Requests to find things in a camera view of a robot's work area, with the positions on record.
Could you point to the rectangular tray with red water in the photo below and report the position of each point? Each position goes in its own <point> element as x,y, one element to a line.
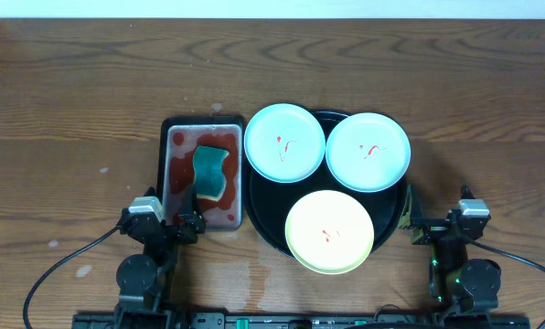
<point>180,138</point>

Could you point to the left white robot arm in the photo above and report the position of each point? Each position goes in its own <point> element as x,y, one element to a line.
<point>145,279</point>

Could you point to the light blue plate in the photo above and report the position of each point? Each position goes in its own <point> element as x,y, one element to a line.
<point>284,143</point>
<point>368,152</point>

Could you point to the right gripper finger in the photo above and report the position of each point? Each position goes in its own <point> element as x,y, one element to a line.
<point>466,193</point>
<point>411,215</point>

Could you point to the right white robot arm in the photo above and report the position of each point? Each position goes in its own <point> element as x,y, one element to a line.
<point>465,288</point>

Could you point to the round black serving tray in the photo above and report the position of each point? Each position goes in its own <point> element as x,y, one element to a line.
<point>268,203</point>

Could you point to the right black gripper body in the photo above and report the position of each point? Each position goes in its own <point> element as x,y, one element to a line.
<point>433,230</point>

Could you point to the green and yellow sponge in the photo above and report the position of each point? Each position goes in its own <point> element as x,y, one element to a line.
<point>210,181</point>

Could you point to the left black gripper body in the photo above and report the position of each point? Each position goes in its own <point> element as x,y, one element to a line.
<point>171,229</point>

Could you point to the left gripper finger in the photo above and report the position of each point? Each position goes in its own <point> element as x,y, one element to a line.
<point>190,213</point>
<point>150,196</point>

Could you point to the yellow plate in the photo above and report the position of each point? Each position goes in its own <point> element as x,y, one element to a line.
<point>329,232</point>

